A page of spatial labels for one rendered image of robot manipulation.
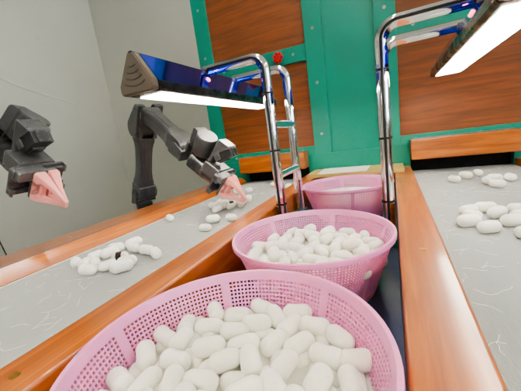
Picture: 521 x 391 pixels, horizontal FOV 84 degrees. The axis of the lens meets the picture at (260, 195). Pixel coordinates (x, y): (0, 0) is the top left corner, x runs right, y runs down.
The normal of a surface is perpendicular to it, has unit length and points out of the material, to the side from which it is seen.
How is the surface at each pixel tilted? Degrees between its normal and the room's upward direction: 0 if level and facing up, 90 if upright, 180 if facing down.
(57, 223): 90
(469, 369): 0
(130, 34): 90
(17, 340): 0
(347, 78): 90
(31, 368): 0
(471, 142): 90
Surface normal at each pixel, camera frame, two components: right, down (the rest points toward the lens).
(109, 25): -0.43, 0.23
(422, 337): -0.13, -0.97
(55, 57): 0.89, -0.04
